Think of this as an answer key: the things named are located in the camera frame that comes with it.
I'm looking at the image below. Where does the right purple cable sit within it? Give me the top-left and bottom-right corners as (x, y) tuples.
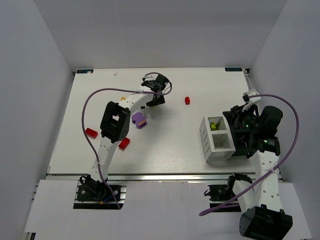
(198, 93), (300, 217)

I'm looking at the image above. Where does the small red lego right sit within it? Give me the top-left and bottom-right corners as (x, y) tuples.
(184, 96), (191, 105)

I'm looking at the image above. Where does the purple butterfly lego block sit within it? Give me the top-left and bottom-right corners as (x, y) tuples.
(131, 112), (147, 129)

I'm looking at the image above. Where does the left blue corner label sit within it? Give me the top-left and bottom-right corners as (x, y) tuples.
(76, 69), (94, 74)

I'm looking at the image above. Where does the red lego brick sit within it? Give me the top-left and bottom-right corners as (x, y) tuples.
(118, 137), (131, 150)
(85, 128), (98, 139)

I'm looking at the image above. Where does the purple cable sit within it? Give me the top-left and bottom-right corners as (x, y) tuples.
(81, 71), (174, 210)
(198, 93), (300, 217)

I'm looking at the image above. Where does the long green lego brick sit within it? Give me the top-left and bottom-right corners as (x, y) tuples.
(210, 122), (221, 131)

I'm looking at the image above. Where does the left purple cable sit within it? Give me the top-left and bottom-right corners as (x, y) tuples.
(81, 71), (174, 210)

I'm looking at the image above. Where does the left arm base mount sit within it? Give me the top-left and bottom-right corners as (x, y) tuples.
(73, 183), (127, 210)

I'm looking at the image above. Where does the blue corner label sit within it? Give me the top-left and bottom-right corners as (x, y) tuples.
(76, 69), (94, 74)
(224, 67), (243, 72)

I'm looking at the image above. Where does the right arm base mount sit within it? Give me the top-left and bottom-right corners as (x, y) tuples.
(204, 173), (253, 208)

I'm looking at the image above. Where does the white slotted container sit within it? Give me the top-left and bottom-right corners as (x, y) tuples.
(199, 116), (235, 164)

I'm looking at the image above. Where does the black slotted container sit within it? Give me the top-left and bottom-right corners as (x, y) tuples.
(230, 127), (251, 159)

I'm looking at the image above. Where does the right blue corner label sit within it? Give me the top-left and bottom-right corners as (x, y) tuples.
(224, 67), (243, 72)

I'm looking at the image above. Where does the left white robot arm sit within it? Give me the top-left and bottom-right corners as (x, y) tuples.
(86, 72), (172, 183)

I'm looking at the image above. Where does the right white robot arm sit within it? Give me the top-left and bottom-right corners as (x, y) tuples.
(223, 104), (293, 240)

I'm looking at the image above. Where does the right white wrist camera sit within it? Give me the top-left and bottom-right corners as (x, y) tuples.
(242, 89), (261, 112)

